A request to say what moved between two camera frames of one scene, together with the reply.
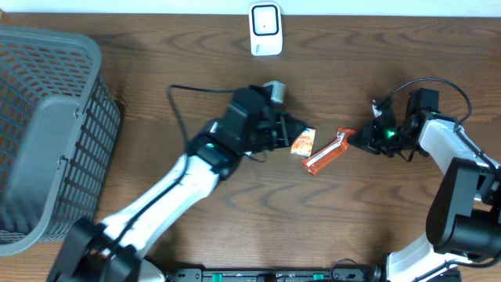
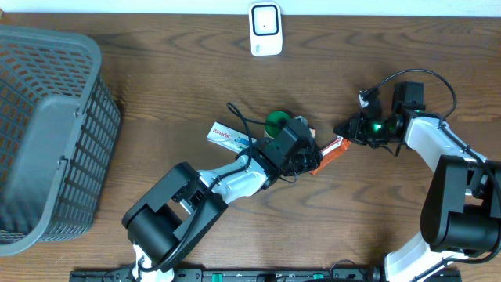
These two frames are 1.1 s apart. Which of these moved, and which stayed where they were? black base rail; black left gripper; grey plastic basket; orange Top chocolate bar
Moved: black left gripper
Stayed: orange Top chocolate bar; black base rail; grey plastic basket
